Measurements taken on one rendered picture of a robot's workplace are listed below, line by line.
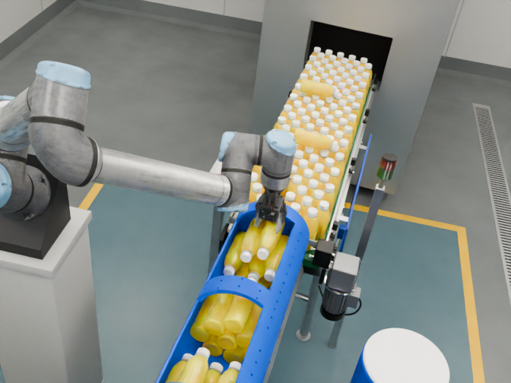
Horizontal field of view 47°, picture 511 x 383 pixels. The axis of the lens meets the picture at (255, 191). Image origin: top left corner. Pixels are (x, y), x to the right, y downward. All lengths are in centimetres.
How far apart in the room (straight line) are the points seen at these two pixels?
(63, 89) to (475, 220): 352
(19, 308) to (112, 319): 107
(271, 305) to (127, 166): 69
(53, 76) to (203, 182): 48
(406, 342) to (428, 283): 176
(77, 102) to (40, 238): 83
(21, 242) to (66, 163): 81
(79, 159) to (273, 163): 61
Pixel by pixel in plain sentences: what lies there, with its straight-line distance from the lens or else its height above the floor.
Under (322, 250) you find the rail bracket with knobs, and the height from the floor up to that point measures 100.
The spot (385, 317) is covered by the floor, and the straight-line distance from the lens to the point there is 352.
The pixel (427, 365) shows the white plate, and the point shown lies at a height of 104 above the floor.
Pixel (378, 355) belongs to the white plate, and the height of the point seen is 104.
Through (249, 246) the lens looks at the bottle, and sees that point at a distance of 207.
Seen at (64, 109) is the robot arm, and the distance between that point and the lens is 132.
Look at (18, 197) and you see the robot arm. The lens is 193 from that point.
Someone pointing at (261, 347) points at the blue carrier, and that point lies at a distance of 175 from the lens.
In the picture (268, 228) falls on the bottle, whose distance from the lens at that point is 209.
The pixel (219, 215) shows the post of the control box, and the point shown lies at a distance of 258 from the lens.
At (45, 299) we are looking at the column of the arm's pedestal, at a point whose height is 93.
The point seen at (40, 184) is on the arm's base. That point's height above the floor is 133.
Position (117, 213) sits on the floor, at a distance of 390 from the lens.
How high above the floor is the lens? 258
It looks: 39 degrees down
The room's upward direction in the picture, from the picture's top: 8 degrees clockwise
